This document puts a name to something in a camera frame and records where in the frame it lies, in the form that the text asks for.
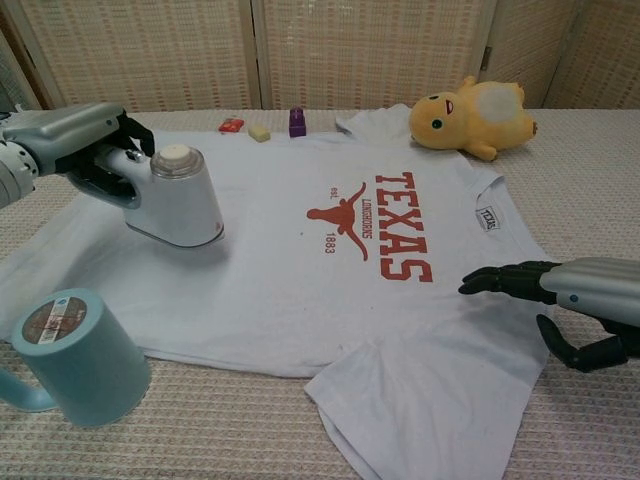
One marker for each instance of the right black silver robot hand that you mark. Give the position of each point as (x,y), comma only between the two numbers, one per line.
(595,285)

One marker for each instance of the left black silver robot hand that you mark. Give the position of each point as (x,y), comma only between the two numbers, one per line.
(65,132)

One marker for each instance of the white handheld steam iron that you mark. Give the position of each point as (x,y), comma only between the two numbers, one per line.
(180,205)

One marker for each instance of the white Texas print T-shirt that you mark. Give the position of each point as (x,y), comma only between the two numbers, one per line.
(280,300)

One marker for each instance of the beige woven tablecloth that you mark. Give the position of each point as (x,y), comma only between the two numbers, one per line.
(575,200)

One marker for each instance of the small red packet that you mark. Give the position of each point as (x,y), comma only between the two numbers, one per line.
(231,125)

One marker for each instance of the pale yellow small block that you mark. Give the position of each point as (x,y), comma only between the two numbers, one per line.
(259,134)

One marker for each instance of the yellow plush toy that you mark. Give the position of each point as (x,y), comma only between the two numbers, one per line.
(465,125)

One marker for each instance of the purple toy block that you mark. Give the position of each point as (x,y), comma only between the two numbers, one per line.
(297,125)

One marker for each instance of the light blue mug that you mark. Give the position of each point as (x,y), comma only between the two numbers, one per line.
(85,370)

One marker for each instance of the woven folding screen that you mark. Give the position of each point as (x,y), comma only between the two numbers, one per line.
(350,50)

